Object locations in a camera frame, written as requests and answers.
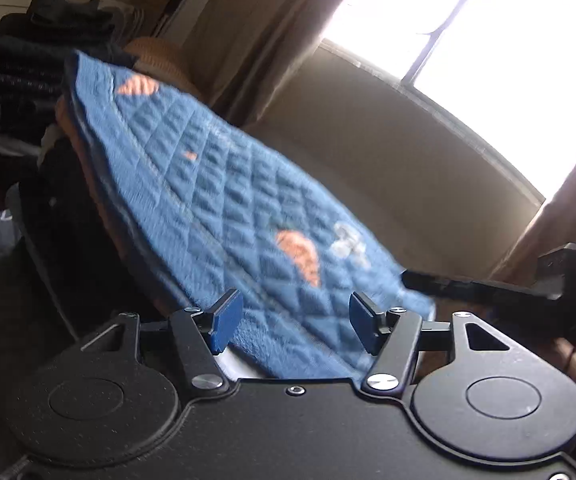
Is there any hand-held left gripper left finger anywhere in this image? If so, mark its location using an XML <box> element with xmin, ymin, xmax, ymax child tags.
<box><xmin>80</xmin><ymin>289</ymin><xmax>245</xmax><ymax>401</ymax></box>

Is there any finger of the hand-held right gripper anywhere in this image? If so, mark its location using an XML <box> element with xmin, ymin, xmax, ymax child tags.
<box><xmin>400</xmin><ymin>269</ymin><xmax>544</xmax><ymax>307</ymax></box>

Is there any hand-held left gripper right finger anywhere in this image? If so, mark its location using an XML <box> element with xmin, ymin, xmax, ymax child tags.
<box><xmin>348</xmin><ymin>291</ymin><xmax>519</xmax><ymax>400</ymax></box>

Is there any blue quilted carrot-print blanket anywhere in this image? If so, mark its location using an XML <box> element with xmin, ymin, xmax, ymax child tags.
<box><xmin>62</xmin><ymin>50</ymin><xmax>436</xmax><ymax>381</ymax></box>

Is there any stack of dark folded clothes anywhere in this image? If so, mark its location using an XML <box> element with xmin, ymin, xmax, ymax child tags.
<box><xmin>0</xmin><ymin>0</ymin><xmax>138</xmax><ymax>161</ymax></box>

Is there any beige curtain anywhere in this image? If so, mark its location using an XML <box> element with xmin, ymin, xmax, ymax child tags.
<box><xmin>183</xmin><ymin>0</ymin><xmax>373</xmax><ymax>126</ymax></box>
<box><xmin>488</xmin><ymin>110</ymin><xmax>576</xmax><ymax>286</ymax></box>

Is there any window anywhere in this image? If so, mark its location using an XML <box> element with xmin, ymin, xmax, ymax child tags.
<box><xmin>318</xmin><ymin>0</ymin><xmax>576</xmax><ymax>201</ymax></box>

